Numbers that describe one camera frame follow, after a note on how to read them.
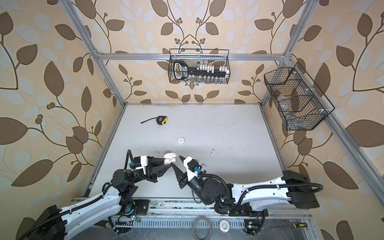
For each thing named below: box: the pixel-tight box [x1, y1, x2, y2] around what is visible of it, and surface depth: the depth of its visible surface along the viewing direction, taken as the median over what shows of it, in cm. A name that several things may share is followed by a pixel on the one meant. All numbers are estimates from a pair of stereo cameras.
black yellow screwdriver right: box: [293, 223, 308, 229], surface depth 71 cm
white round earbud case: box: [176, 137, 185, 144], surface depth 101 cm
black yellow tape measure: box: [140, 116, 168, 125], surface depth 110 cm
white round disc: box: [219, 219, 230, 233], surface depth 70 cm
